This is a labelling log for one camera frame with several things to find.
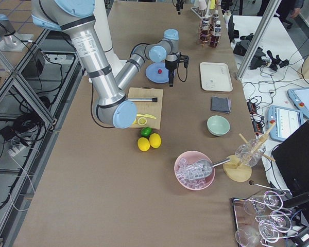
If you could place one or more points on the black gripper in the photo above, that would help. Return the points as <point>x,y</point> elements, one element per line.
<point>178,5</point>
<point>171,65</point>

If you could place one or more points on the blue round plate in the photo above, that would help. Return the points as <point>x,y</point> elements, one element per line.
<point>152,73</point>

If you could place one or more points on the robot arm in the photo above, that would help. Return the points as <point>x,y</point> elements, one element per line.
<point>86,23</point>

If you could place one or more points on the steel muddler black tip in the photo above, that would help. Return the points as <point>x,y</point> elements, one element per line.
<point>154,99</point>

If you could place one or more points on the back right tea bottle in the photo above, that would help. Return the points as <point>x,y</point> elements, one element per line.
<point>204,33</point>

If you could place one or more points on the tea bottle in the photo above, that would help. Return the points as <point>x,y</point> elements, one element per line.
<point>216,34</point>
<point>216,15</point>
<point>204,33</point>

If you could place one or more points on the back left tea bottle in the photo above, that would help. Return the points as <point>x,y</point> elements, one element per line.
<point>216,15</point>

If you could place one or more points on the wooden cutting board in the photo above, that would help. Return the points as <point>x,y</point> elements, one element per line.
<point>152,108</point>

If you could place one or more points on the cream rabbit tray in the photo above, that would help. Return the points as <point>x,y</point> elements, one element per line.
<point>215,77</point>

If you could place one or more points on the front tea bottle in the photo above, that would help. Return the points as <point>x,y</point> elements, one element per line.
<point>216,34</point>

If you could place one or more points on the yellow plastic knife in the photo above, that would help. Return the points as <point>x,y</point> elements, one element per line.
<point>146,115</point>

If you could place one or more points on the upper lemon half slice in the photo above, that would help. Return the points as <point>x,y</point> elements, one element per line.
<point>141,121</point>

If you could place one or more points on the grey folded cloth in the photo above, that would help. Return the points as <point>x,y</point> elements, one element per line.
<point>219,104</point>

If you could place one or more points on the green lime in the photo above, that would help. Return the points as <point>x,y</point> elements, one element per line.
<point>146,131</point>

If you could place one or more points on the upper yellow lemon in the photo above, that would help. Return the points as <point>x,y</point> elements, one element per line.
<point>155,140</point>

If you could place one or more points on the yellow lemon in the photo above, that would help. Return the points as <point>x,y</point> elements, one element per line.
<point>143,144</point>
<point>155,140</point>

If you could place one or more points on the mint green bowl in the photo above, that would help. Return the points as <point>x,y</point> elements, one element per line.
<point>218,125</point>

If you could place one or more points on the lower yellow lemon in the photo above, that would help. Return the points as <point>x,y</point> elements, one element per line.
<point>143,144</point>

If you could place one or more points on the metal ice scoop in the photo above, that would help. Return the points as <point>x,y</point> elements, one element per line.
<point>203,168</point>

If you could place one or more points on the pink ice bowl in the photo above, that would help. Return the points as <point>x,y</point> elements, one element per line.
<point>183,171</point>

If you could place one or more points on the glass mug on stand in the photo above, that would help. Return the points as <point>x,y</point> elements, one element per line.
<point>250,153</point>

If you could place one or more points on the wooden cup tree stand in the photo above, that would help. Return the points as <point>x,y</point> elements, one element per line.
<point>236,170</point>

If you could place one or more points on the near teach pendant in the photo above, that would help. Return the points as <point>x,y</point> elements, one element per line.
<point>283,122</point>

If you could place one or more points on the teach pendant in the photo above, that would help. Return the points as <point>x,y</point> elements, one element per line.
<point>300,98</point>
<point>283,122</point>

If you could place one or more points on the far teach pendant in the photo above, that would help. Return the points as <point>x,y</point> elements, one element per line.
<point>300,98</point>

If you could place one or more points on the black laptop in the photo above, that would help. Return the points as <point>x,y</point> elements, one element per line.
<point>292,160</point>

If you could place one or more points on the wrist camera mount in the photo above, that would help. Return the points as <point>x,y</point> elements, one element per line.
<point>184,59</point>

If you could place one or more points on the copper wire bottle rack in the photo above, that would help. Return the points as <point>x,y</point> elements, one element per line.
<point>210,31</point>

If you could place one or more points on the aluminium frame post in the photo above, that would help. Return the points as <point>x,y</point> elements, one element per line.
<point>261,29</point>

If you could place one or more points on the wire glass rack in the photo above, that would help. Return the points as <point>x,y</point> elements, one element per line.
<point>263,219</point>

